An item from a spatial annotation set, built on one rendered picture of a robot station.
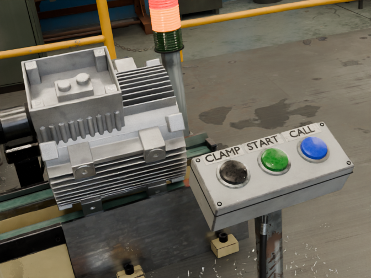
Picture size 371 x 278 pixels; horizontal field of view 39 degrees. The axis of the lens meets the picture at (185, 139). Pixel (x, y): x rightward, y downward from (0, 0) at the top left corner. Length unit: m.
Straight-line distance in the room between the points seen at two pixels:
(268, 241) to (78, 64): 0.36
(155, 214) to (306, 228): 0.27
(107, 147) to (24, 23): 3.21
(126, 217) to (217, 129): 0.52
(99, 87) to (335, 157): 0.34
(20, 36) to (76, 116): 3.24
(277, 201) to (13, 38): 3.47
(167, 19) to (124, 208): 0.44
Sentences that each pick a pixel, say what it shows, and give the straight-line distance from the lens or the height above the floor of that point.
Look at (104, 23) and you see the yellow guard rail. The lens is 3.05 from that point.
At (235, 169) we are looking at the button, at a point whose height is 1.07.
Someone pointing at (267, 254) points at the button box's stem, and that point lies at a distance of 0.66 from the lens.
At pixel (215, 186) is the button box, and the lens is 0.55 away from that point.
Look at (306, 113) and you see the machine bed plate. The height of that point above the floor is 0.80.
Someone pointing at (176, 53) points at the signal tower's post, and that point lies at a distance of 1.10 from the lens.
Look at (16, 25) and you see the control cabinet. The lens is 3.91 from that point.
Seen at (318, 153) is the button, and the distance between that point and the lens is 0.59.
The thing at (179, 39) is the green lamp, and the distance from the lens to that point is 1.09.
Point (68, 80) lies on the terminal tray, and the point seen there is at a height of 1.12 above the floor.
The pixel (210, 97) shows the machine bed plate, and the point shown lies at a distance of 1.43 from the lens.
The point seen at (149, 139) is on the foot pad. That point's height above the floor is 1.04.
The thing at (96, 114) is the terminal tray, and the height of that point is 1.08.
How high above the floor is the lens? 1.36
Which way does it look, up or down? 27 degrees down
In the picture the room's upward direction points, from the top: 7 degrees counter-clockwise
